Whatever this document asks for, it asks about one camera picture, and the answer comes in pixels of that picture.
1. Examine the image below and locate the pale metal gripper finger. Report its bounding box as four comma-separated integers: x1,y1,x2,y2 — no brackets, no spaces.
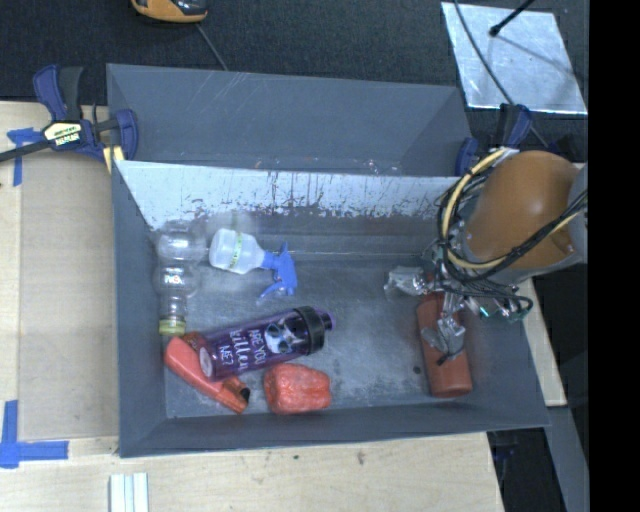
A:
421,294,468,366
384,266,430,301

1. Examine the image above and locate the red-brown flat block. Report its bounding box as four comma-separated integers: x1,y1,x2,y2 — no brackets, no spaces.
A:
415,291,474,399

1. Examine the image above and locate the grey metal bin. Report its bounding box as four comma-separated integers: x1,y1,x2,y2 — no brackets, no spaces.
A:
105,62,552,459

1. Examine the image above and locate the red lumpy sponge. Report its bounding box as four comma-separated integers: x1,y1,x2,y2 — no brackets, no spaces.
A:
262,362,333,416

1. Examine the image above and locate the purple bottle with black lid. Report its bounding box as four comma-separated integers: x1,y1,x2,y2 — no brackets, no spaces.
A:
199,305,336,382

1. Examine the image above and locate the white spray bottle blue trigger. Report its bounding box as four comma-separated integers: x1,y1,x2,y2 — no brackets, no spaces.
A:
208,227,299,302

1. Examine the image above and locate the clear plastic bottle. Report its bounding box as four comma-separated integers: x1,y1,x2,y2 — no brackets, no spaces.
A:
154,218,210,337

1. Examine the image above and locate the orange plastic spray nozzle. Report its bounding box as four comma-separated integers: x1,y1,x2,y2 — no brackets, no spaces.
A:
163,331,252,416

